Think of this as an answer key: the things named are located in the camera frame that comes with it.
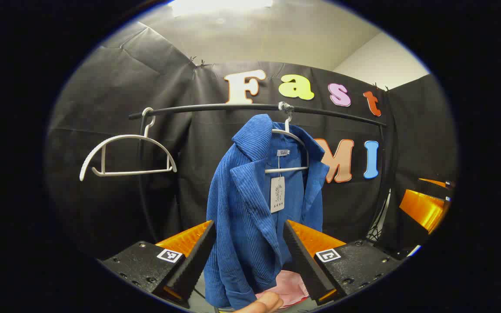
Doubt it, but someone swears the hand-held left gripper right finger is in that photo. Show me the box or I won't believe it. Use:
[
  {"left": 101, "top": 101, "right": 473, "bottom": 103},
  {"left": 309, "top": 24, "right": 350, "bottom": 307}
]
[{"left": 282, "top": 220, "right": 403, "bottom": 306}]

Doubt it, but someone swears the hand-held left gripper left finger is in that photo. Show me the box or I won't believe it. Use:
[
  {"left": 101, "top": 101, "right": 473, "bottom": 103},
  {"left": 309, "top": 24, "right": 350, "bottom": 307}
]
[{"left": 98, "top": 220, "right": 217, "bottom": 309}]

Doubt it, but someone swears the pink laundry hamper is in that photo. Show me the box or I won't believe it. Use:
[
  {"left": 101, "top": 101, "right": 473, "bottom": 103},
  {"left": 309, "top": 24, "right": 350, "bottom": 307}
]
[{"left": 255, "top": 270, "right": 310, "bottom": 310}]

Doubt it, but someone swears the blue corduroy jacket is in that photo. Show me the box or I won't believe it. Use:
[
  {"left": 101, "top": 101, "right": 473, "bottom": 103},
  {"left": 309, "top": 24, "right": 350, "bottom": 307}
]
[{"left": 203, "top": 114, "right": 330, "bottom": 310}]

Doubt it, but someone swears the white clothes hanger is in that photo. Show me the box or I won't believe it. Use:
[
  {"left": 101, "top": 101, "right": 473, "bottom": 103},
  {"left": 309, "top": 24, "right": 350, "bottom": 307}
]
[
  {"left": 264, "top": 104, "right": 310, "bottom": 174},
  {"left": 79, "top": 107, "right": 177, "bottom": 182}
]

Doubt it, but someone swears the black tripod stand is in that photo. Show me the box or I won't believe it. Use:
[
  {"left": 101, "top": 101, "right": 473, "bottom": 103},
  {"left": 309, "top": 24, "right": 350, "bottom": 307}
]
[{"left": 366, "top": 189, "right": 392, "bottom": 244}]

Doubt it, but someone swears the white paper hang tag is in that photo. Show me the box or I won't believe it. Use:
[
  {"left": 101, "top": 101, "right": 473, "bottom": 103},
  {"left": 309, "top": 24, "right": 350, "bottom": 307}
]
[{"left": 270, "top": 176, "right": 286, "bottom": 213}]

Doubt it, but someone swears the black backdrop cloth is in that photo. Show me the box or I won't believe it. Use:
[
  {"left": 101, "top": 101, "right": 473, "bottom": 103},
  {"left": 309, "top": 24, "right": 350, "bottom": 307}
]
[{"left": 44, "top": 22, "right": 458, "bottom": 261}]

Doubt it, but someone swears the ceiling light panel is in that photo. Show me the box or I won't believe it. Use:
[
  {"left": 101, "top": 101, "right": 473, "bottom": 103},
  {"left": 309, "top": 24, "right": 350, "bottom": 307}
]
[{"left": 168, "top": 0, "right": 274, "bottom": 17}]

